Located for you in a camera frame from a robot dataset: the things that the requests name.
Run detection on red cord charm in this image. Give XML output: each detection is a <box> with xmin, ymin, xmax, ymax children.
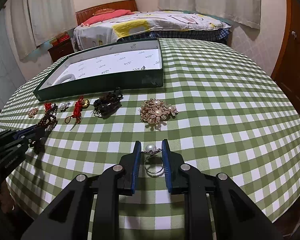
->
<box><xmin>65</xmin><ymin>96</ymin><xmax>90</xmax><ymax>124</ymax></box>

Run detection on pale jade bangle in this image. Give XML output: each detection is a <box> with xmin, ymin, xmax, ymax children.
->
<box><xmin>54</xmin><ymin>74</ymin><xmax>76</xmax><ymax>85</ymax></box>

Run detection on pearl silver ring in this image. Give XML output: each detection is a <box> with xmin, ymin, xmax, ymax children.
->
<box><xmin>141</xmin><ymin>143</ymin><xmax>165</xmax><ymax>178</ymax></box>

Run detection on black cord necklace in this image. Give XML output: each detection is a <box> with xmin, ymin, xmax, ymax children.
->
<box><xmin>92</xmin><ymin>87</ymin><xmax>124</xmax><ymax>119</ymax></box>

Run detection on dark bead tassel charm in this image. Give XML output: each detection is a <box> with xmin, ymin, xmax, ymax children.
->
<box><xmin>44</xmin><ymin>102</ymin><xmax>58</xmax><ymax>115</ymax></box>

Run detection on pearl flower brooch small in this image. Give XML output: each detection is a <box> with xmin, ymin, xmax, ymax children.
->
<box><xmin>59</xmin><ymin>102</ymin><xmax>70</xmax><ymax>112</ymax></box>

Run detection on dark wooden nightstand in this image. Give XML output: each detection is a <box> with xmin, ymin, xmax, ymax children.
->
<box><xmin>47</xmin><ymin>38</ymin><xmax>74</xmax><ymax>62</ymax></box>

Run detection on green checked tablecloth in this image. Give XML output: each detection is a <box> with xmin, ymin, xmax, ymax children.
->
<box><xmin>0</xmin><ymin>38</ymin><xmax>300</xmax><ymax>239</ymax></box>

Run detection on red boxes on nightstand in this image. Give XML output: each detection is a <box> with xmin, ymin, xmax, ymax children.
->
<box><xmin>50</xmin><ymin>31</ymin><xmax>70</xmax><ymax>47</ymax></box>

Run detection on gold pearl flower brooch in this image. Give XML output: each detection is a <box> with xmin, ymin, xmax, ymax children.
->
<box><xmin>139</xmin><ymin>98</ymin><xmax>178</xmax><ymax>125</ymax></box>

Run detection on bed with patterned sheet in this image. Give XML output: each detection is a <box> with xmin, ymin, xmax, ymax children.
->
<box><xmin>74</xmin><ymin>11</ymin><xmax>231</xmax><ymax>50</ymax></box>

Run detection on white curtain left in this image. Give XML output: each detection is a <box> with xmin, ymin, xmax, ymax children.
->
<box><xmin>5</xmin><ymin>0</ymin><xmax>77</xmax><ymax>60</ymax></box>

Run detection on dark green tray box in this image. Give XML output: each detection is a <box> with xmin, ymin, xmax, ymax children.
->
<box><xmin>33</xmin><ymin>38</ymin><xmax>164</xmax><ymax>101</ymax></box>

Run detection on wooden headboard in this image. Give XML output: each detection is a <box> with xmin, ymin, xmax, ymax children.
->
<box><xmin>76</xmin><ymin>0</ymin><xmax>138</xmax><ymax>25</ymax></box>

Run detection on pink pillow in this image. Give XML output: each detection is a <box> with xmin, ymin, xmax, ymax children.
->
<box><xmin>80</xmin><ymin>9</ymin><xmax>134</xmax><ymax>27</ymax></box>

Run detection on orange patterned cushion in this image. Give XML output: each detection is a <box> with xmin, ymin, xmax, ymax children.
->
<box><xmin>93</xmin><ymin>8</ymin><xmax>115</xmax><ymax>16</ymax></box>

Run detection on wooden door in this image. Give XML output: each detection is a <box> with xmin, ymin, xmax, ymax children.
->
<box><xmin>271</xmin><ymin>0</ymin><xmax>300</xmax><ymax>114</ymax></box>

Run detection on gold chain pile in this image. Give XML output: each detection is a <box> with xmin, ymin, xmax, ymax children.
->
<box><xmin>27</xmin><ymin>107</ymin><xmax>39</xmax><ymax>119</ymax></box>

